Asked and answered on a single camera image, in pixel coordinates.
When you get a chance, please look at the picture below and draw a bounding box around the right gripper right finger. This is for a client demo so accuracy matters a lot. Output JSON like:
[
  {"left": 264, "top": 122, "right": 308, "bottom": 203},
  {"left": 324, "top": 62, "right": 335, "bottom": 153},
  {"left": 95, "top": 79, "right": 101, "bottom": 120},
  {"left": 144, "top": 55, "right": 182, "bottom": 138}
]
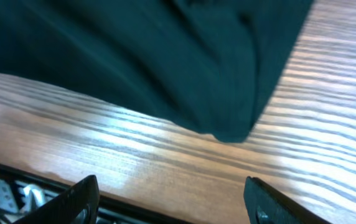
[{"left": 243, "top": 177, "right": 330, "bottom": 224}]

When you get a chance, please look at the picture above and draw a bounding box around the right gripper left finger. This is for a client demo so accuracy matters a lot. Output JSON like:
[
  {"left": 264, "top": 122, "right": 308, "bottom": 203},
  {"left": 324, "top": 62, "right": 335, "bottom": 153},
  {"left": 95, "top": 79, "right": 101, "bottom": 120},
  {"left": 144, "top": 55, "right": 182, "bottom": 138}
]
[{"left": 14, "top": 175, "right": 100, "bottom": 224}]

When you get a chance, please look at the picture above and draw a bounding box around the black t-shirt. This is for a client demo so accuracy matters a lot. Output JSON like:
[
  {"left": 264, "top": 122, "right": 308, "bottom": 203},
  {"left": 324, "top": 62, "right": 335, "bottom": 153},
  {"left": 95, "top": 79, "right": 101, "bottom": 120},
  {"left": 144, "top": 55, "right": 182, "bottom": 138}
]
[{"left": 0, "top": 0, "right": 312, "bottom": 143}]

